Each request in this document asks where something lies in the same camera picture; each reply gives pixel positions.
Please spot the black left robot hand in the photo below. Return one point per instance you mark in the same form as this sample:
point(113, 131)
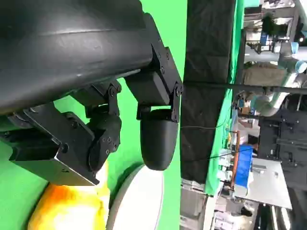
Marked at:
point(72, 48)

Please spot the orange white toy bread roll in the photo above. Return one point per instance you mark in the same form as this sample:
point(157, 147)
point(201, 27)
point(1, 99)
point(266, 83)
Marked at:
point(69, 208)

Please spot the green table cloth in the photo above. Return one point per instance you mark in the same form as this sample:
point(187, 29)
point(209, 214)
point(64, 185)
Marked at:
point(172, 26)

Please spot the black backdrop curtain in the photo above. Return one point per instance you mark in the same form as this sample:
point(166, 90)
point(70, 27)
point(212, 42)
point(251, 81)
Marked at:
point(206, 48)

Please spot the lilac plate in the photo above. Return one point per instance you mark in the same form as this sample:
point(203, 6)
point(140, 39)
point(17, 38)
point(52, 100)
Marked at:
point(141, 198)

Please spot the black horizontal pole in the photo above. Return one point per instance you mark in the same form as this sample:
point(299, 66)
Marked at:
point(254, 87)

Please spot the blue plastic bin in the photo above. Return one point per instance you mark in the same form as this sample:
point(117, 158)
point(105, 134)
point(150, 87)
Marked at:
point(244, 165)

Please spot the black workshop machine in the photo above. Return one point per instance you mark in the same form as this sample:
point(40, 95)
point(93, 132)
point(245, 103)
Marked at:
point(285, 143)

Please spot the grey workshop table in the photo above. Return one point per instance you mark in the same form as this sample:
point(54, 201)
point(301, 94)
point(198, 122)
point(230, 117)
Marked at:
point(266, 184)

